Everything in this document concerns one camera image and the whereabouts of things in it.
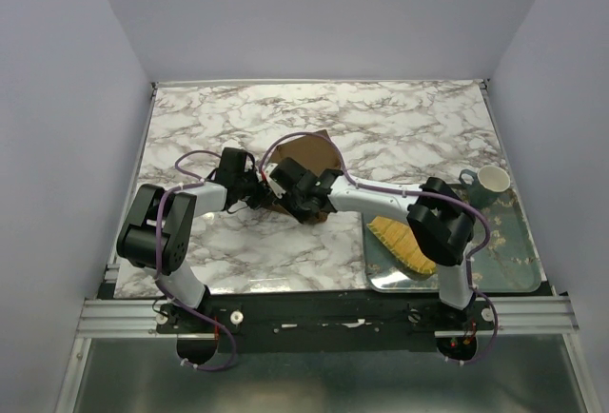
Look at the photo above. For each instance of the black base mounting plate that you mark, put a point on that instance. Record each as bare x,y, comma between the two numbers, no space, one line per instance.
332,340

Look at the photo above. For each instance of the teal mug white inside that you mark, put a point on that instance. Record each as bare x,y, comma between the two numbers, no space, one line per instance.
484,186

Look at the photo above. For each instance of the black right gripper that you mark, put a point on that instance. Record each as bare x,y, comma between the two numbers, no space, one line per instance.
301,216

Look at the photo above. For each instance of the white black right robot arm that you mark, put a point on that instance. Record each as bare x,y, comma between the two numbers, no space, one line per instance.
441,223

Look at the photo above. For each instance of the brown cloth napkin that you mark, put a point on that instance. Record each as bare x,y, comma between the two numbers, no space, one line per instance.
311,152

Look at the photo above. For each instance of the yellow bamboo mat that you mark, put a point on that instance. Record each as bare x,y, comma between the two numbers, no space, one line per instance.
399,239

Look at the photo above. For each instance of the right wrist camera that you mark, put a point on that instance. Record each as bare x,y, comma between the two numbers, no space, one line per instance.
275,179

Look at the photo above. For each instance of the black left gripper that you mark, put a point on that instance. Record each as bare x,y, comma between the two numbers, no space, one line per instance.
263,197

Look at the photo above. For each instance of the teal floral metal tray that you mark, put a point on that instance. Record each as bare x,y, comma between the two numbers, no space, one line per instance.
508,264

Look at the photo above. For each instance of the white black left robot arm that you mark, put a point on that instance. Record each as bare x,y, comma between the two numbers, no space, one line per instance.
156,231

